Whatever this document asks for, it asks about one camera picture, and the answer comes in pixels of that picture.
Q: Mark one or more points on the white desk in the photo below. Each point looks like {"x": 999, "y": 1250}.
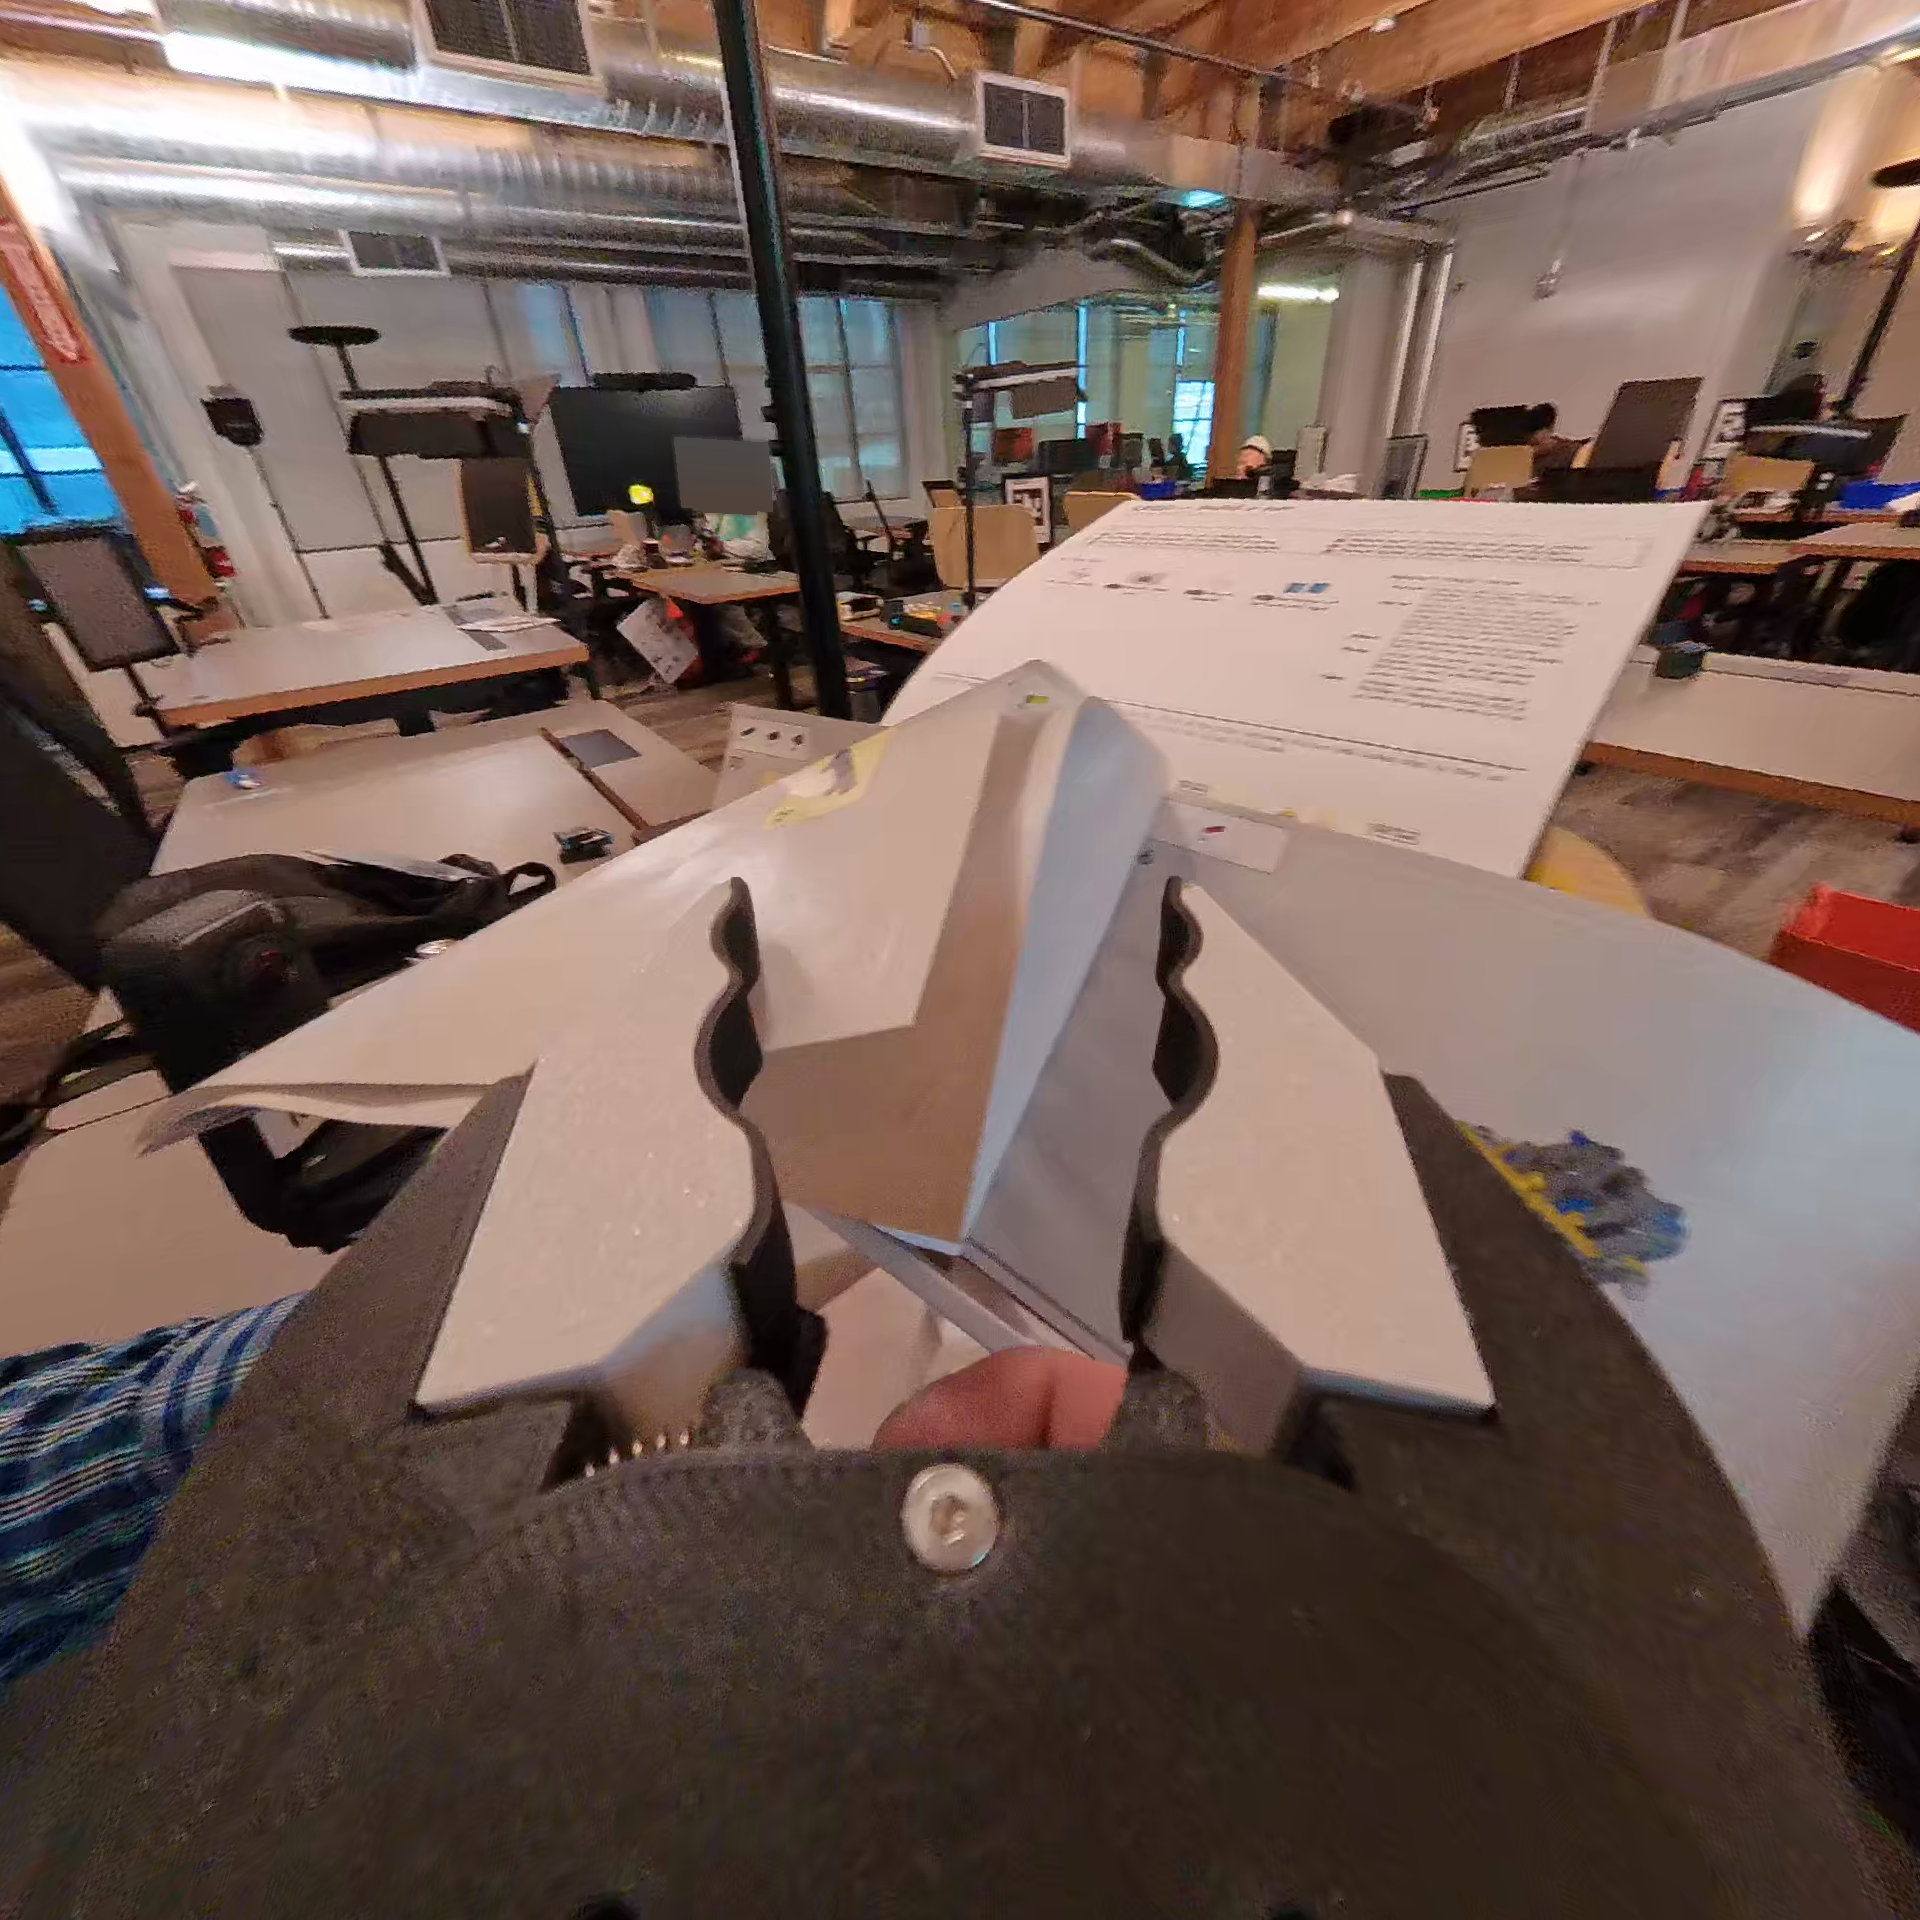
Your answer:
{"x": 1771, "y": 721}

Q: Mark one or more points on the black backpack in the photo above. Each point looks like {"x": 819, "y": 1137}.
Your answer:
{"x": 225, "y": 960}

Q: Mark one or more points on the red box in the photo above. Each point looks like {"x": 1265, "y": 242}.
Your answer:
{"x": 1852, "y": 960}

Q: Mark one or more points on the white lego instruction booklet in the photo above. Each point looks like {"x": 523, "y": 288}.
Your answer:
{"x": 901, "y": 900}

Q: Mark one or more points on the black vertical pole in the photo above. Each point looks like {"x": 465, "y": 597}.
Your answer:
{"x": 781, "y": 375}

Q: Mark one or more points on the wooden edged table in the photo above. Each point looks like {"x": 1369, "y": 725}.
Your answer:
{"x": 344, "y": 661}

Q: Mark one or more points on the silver air duct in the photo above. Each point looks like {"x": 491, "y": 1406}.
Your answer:
{"x": 871, "y": 99}

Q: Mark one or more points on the person's right hand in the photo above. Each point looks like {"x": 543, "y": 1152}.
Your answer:
{"x": 999, "y": 1403}

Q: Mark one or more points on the large printed paper sheet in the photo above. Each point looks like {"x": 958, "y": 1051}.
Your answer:
{"x": 1275, "y": 674}

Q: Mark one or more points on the person's left forearm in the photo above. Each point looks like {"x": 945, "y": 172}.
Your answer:
{"x": 105, "y": 1455}

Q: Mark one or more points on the white air vent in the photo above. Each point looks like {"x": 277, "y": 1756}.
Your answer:
{"x": 1025, "y": 116}

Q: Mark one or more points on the wooden post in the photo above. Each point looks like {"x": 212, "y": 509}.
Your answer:
{"x": 1232, "y": 344}

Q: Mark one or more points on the dark angled monitor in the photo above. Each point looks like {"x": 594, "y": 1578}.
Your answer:
{"x": 1646, "y": 424}

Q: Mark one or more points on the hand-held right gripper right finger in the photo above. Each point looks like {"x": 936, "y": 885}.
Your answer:
{"x": 1305, "y": 1201}

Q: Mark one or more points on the black tripod camera rig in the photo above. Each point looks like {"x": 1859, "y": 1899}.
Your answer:
{"x": 428, "y": 435}

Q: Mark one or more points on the black monitor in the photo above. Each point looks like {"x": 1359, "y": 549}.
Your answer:
{"x": 614, "y": 451}

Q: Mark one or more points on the black light panel on stand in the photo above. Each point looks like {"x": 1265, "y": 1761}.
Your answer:
{"x": 98, "y": 601}

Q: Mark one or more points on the small black device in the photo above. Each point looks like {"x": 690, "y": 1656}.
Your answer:
{"x": 581, "y": 844}

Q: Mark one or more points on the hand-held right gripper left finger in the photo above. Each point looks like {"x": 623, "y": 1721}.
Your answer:
{"x": 600, "y": 1201}

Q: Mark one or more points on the yellow stool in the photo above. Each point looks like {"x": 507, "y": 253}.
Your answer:
{"x": 1591, "y": 878}

